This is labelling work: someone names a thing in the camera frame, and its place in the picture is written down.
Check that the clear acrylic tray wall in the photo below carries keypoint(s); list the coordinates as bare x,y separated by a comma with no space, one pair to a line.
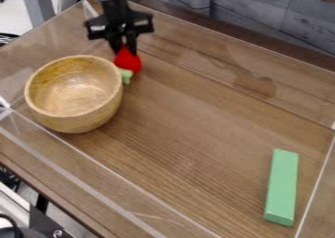
178,167

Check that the black device with screw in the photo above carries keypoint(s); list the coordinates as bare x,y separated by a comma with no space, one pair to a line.
32,225

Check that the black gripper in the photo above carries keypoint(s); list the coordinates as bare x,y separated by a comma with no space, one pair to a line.
118,20

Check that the wooden bowl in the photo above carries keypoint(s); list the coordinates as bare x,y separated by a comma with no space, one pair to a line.
74,93

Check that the clear acrylic corner bracket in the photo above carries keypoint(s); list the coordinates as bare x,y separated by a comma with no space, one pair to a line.
92,13

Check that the red felt strawberry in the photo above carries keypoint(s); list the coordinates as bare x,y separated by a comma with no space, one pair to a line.
129,64

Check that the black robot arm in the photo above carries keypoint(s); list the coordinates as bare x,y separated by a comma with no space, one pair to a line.
120,25

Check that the green rectangular block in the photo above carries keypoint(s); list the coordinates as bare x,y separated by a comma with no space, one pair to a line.
281,199

